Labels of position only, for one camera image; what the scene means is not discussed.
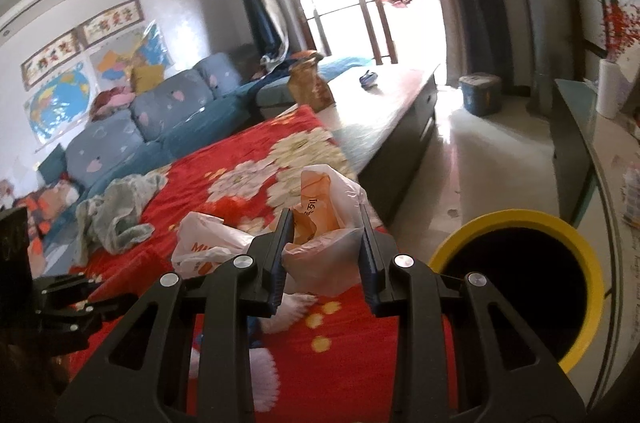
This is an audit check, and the white foam net bundle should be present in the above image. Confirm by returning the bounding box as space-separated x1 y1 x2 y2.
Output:
188 292 319 413

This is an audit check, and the white orange plastic bag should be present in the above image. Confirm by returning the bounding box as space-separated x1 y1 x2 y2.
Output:
171 164 369 297

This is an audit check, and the yellow rimmed black trash bin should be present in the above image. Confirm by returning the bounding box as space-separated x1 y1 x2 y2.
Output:
428 208 605 372

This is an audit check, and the grey crumpled cloth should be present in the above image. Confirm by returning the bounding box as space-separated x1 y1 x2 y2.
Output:
74 172 167 266

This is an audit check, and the red floral blanket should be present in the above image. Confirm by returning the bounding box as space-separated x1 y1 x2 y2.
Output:
68 108 397 422

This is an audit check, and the world map poster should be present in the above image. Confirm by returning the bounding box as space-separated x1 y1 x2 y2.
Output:
24 62 98 146

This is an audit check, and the pink clothes pile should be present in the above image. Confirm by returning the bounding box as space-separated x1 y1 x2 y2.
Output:
89 86 136 122

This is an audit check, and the glass tv cabinet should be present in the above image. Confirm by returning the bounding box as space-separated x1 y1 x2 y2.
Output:
550 79 639 409

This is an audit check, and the blue floral sofa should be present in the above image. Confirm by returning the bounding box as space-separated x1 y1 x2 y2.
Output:
37 51 374 191

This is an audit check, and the framed picture strip left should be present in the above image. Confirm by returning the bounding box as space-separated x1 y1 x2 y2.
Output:
21 30 81 90

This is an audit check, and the framed picture strip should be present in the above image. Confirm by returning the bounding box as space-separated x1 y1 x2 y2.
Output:
77 0 144 48
21 30 81 90

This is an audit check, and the yellow cushion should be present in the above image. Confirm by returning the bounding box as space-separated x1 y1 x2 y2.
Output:
131 64 165 94

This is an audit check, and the china map poster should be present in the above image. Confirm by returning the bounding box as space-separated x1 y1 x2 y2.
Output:
89 21 174 90

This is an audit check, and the dark coffee table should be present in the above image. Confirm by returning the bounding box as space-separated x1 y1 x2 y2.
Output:
317 64 438 226

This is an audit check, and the framed picture strip right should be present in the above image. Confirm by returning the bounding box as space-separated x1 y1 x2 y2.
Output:
77 0 144 48

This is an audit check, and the white paper roll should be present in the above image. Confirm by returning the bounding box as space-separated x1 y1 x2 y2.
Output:
596 59 622 120

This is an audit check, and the small blue object on table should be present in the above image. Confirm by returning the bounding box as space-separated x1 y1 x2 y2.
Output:
359 71 378 90

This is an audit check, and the brown paper bag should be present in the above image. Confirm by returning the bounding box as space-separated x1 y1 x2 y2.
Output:
288 57 335 113

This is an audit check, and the red berry branch decoration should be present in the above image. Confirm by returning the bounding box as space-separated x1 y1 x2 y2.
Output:
602 4 640 62

